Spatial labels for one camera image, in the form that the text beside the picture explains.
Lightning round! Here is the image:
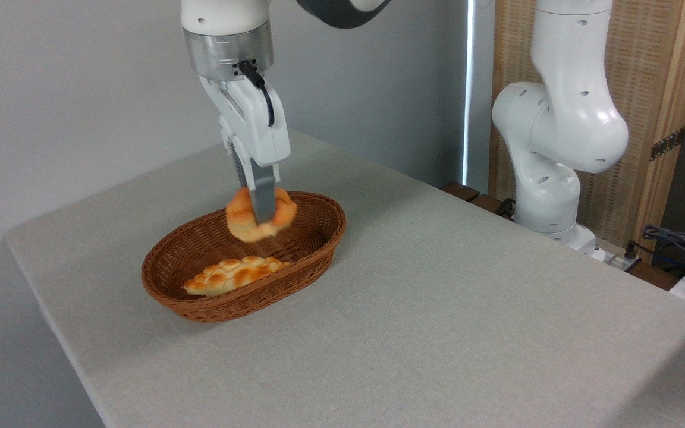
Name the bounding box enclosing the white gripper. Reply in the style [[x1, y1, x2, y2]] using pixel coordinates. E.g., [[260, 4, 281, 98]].
[[199, 76, 291, 226]]

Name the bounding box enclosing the orange croissant bread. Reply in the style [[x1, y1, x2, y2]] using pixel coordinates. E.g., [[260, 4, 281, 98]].
[[225, 187, 298, 243]]

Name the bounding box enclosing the braided golden bread loaf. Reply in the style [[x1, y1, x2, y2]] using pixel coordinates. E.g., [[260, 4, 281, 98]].
[[183, 256, 291, 298]]

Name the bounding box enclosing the brown wicker basket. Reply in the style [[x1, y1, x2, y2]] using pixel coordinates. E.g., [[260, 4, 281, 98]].
[[142, 191, 347, 323]]

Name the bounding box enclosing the brown wooden base board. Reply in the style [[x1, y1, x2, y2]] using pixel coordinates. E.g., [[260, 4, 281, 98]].
[[440, 181, 518, 219]]

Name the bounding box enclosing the grey tablecloth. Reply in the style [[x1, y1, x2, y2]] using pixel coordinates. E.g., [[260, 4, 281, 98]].
[[5, 131, 685, 428]]

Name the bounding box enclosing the wooden woven folding screen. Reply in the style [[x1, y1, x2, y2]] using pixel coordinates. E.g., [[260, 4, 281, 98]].
[[488, 0, 685, 263]]

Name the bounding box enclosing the metal screen hinge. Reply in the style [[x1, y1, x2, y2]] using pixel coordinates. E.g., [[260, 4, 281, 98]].
[[650, 127, 685, 162]]

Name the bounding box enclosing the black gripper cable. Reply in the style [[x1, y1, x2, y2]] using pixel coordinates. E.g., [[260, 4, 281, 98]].
[[237, 59, 276, 128]]

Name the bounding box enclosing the bundle of dark cables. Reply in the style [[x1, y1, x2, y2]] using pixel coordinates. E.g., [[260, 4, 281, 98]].
[[642, 224, 685, 280]]

